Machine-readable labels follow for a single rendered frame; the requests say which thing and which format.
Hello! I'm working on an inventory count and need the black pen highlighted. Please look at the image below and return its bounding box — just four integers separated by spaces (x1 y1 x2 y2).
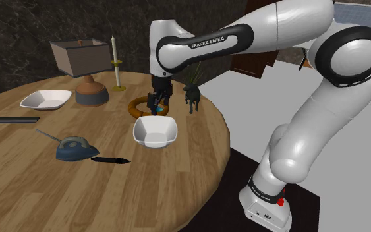
90 156 132 165

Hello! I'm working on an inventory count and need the blue window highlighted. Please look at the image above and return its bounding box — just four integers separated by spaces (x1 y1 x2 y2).
332 1 371 34

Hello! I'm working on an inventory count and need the shallow white bowl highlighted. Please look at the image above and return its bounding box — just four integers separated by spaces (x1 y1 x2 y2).
19 89 73 111

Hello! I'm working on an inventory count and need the blue clothes iron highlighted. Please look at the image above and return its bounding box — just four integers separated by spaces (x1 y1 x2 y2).
35 129 101 162

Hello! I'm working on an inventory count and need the black dog figure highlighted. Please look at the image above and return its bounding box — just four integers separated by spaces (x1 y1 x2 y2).
182 84 202 115

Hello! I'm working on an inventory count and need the brown wooden cabinet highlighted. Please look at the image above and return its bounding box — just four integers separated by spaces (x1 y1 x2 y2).
229 0 281 80

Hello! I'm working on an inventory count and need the deep white bowl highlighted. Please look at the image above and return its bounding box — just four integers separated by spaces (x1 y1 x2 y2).
132 115 179 149

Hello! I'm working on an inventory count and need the brown table lamp, box shade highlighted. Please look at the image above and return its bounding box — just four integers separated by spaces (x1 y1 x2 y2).
49 38 114 108

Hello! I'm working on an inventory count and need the green grass plant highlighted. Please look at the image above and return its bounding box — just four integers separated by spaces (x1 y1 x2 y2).
185 62 204 88

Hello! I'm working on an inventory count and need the white candle on yellow holder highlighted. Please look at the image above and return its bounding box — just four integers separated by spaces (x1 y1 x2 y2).
110 35 127 92

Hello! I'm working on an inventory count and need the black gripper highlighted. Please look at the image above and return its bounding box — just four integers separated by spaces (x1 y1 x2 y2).
146 74 173 116

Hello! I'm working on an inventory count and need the round wooden table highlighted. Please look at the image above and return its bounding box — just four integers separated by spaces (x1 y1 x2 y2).
0 71 231 232

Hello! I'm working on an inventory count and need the dark robot stand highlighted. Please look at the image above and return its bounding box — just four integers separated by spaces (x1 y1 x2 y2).
179 147 321 232

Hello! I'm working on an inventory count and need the black rod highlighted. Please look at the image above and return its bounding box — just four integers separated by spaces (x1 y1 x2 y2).
0 117 41 125

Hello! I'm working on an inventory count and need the orange ring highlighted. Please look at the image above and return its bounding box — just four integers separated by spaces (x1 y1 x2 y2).
127 96 170 119

